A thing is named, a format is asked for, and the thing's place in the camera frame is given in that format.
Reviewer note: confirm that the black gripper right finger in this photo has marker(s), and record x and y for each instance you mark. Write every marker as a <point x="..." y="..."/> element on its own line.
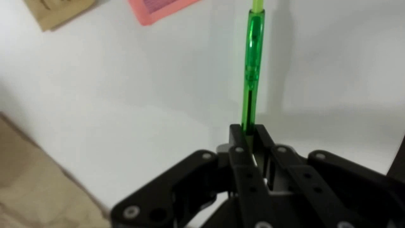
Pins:
<point x="311" y="203"/>

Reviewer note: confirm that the brown sugar packet plain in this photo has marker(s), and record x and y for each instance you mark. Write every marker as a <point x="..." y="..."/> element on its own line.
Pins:
<point x="50" y="14"/>

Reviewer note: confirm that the green pen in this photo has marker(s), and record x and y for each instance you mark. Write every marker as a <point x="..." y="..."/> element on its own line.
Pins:
<point x="252" y="63"/>

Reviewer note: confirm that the pink sweetener packet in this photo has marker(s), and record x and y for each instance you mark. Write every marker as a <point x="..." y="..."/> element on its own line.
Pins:
<point x="148" y="11"/>

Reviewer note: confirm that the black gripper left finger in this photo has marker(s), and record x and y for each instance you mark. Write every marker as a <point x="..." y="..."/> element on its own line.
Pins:
<point x="250" y="191"/>

